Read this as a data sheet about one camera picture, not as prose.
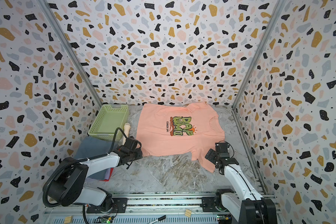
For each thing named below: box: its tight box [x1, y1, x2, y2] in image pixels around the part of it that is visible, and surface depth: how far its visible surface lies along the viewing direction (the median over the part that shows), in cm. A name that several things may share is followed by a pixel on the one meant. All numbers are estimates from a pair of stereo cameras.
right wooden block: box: [184, 209, 192, 218], surface depth 73 cm
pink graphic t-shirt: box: [135, 101, 225, 173], surface depth 110 cm
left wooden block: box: [63, 215, 73, 224], surface depth 70 cm
